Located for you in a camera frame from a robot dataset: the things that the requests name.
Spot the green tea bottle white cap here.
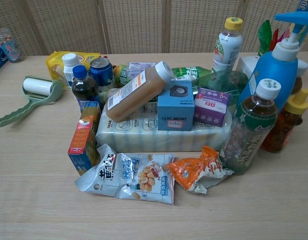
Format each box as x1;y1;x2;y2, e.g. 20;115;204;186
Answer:
219;78;281;176

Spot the blue speaker box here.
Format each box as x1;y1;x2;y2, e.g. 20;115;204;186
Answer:
157;79;196;132

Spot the purple wet wipes pack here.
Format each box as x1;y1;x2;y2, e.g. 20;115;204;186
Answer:
126;61;158;85

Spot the orange and blue carton box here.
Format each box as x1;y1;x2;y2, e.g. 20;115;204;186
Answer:
67;100;102;176

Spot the brown sauce bottle white cap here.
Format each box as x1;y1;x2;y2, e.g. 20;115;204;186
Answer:
105;60;173;124

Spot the blue detergent pump bottle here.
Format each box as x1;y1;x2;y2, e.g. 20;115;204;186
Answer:
236;11;308;114

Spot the dark cola bottle blue cap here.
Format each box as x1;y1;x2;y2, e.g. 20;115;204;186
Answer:
71;64;103;114

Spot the blue printed tube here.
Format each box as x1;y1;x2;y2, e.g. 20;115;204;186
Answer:
294;0;308;12

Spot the blue soda can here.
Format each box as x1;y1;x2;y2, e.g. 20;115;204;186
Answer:
89;57;116;94

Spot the yellow-green drink bottle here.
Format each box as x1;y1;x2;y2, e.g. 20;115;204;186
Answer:
112;64;130;89

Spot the woven folding screen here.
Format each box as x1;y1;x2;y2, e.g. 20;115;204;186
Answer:
0;0;308;57

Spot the green soda bottle with label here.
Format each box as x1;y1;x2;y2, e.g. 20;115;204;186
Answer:
168;65;213;81

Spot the clear plastic cup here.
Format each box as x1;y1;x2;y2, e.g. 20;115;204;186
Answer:
0;27;23;64

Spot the white and blue peanut bag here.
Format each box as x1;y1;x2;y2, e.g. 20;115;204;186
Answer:
74;143;176;206

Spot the white drink bottle yellow cap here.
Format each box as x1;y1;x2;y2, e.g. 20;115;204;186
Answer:
211;16;244;74

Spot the small white milk bottle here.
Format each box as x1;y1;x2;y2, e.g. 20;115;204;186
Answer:
61;52;79;89

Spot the clear green plastic bottle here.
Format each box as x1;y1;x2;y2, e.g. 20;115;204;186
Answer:
193;69;250;112

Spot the white carton box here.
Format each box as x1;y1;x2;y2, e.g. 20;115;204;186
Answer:
234;55;260;79

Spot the honey bear bottle yellow cap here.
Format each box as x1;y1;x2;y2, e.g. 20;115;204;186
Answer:
259;88;308;154

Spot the orange snack bag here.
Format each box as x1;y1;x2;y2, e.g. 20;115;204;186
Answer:
166;145;235;196

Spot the purple carton box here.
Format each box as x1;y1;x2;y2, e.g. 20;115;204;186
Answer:
193;87;231;128

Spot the large clear-wrapped tissue pack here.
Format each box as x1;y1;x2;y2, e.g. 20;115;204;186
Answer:
94;99;234;154

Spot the colourful feather shuttlecock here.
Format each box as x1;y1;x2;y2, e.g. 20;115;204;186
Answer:
257;19;293;57

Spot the yellow snack bag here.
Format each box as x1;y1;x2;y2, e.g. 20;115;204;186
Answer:
45;51;102;87

